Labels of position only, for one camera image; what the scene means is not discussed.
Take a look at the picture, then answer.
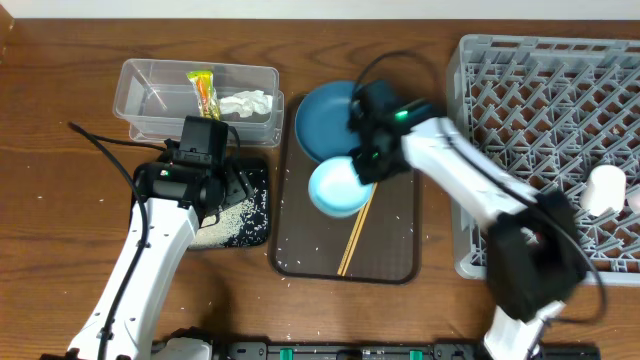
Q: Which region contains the white tissue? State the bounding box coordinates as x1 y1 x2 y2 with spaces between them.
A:
219 90 273 118

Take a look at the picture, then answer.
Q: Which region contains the black plastic tray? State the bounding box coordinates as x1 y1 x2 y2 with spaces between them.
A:
130 157 272 250

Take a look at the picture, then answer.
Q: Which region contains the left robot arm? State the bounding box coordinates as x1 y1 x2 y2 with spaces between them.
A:
63 116 254 359

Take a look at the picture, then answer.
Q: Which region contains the dark blue plate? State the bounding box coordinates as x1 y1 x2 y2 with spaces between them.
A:
294 81 360 163

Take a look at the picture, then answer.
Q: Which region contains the clear plastic bin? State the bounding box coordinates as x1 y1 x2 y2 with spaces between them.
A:
113 59 284 147

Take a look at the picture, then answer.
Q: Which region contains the white cup pink inside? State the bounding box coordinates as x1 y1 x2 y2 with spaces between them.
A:
626 189 640 214

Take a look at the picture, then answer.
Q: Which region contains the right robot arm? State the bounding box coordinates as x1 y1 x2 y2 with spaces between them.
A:
348 80 588 359

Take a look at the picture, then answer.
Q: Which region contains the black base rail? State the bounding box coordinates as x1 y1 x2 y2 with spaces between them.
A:
149 340 601 360

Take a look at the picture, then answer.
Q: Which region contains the light blue bowl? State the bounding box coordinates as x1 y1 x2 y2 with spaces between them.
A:
308 156 374 218

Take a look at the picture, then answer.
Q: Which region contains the brown serving tray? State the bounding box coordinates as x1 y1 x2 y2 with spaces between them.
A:
268 95 421 285

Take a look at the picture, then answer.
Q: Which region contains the white cup green inside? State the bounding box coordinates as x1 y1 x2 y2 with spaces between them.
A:
579 165 626 217

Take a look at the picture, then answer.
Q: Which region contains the pile of white rice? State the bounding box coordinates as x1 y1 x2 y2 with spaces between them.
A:
188 188 270 250

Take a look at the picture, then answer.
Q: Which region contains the wooden chopstick left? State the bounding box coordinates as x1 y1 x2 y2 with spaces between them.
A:
337 183 377 277

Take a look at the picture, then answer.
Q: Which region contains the grey dishwasher rack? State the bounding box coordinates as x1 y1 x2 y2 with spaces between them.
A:
447 34 639 286

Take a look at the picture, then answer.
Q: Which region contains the green orange snack wrapper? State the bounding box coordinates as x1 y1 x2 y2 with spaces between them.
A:
187 70 221 120

